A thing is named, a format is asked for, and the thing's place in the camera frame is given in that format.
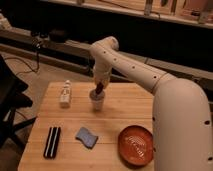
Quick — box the small white bottle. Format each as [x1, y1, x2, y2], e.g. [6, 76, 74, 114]
[59, 80, 71, 108]

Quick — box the black office chair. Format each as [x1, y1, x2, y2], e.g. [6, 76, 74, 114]
[0, 54, 36, 149]

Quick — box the red pepper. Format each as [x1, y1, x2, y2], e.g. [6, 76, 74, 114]
[95, 83, 104, 94]

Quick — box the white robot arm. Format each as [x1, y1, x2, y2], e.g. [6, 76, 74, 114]
[90, 36, 213, 171]

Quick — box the black cable on floor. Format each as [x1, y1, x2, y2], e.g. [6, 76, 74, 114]
[3, 43, 43, 76]

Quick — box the black power adapter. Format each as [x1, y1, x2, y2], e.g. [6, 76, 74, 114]
[49, 30, 68, 43]

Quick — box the blue sponge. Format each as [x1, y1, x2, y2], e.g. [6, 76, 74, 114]
[75, 127, 98, 149]

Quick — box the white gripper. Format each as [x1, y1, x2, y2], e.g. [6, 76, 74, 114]
[93, 64, 112, 90]

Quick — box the black and white striped block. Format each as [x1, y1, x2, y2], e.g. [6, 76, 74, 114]
[43, 127, 61, 159]

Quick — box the orange ceramic bowl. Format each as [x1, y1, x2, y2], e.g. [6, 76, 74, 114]
[118, 125, 153, 167]

